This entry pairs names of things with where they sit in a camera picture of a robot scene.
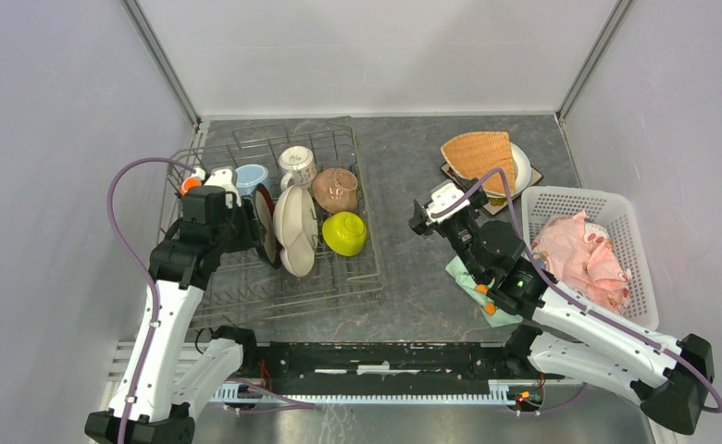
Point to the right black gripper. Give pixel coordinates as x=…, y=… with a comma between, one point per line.
x=418, y=221

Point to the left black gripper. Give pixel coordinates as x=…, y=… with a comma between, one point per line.
x=254, y=232

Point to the red-rimmed beige plate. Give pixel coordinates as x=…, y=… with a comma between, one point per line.
x=269, y=248

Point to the cream divided plate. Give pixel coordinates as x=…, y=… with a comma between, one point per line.
x=296, y=229

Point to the light blue mug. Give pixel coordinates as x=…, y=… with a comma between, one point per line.
x=249, y=176

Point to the lime green bowl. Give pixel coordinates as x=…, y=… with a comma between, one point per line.
x=345, y=233

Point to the orange mug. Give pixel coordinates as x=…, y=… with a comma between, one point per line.
x=189, y=183

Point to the white floral mug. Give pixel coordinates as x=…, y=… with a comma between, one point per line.
x=298, y=167

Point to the beige brown-rimmed bowl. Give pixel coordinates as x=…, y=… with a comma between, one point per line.
x=335, y=190

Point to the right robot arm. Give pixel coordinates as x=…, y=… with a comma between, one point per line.
x=669, y=379

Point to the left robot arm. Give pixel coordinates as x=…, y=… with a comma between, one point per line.
x=152, y=404

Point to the square floral plate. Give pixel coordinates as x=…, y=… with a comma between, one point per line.
x=497, y=204

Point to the plain white plate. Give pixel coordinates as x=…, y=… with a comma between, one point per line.
x=522, y=168

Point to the green cartoon cloth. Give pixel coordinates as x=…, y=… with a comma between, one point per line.
x=493, y=315

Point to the pink patterned cloth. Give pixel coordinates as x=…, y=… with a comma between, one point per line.
x=579, y=253

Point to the white plastic basket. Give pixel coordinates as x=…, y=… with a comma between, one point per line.
x=614, y=213

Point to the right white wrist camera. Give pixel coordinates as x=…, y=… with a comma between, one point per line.
x=445, y=200

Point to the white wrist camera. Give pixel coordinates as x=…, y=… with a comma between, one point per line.
x=224, y=177
x=445, y=200

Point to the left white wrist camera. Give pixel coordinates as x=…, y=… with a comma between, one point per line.
x=224, y=177

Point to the grey wire dish rack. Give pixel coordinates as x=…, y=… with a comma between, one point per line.
x=246, y=291

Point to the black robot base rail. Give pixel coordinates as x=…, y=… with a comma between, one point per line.
x=404, y=373

